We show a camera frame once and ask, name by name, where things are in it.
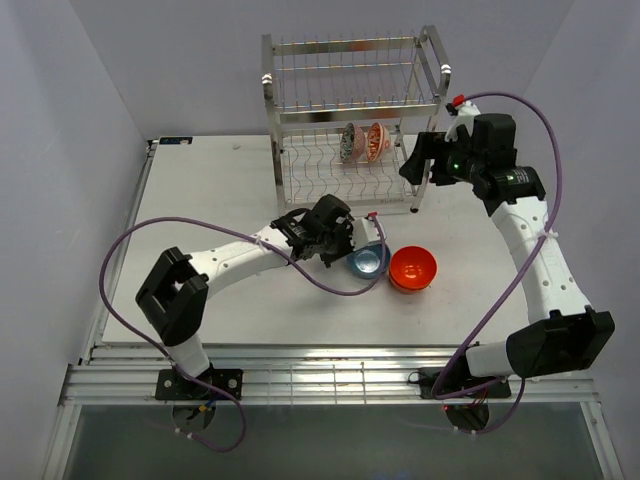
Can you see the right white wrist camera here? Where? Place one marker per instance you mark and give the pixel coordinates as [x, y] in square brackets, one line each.
[463, 112]

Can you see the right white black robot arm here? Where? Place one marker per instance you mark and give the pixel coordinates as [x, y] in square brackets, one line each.
[565, 332]

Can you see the orange floral white bowl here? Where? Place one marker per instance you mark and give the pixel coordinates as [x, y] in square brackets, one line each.
[378, 142]

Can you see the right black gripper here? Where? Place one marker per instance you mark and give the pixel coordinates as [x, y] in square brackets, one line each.
[432, 146]

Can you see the grey leaf patterned bowl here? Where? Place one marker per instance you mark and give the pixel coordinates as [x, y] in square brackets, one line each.
[352, 143]

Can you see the stainless steel dish rack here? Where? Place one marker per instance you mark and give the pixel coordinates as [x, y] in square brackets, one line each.
[313, 88]

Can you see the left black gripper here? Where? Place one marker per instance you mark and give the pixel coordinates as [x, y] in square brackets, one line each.
[346, 230]

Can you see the orange plastic bowl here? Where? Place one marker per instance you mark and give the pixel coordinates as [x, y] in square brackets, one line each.
[412, 269]

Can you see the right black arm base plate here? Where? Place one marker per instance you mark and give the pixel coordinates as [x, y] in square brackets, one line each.
[440, 385]

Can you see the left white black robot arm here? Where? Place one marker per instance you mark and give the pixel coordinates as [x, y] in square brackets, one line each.
[174, 294]

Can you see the left blue table sticker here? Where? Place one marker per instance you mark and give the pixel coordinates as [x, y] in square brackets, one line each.
[176, 140]

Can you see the blue ceramic bowl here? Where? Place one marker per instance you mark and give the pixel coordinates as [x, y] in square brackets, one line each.
[370, 261]

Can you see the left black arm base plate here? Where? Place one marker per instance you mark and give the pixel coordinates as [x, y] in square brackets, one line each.
[172, 386]

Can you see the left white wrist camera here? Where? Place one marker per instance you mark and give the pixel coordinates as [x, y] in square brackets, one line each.
[365, 232]

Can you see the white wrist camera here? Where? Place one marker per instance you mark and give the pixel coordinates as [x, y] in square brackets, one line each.
[365, 232]
[463, 112]

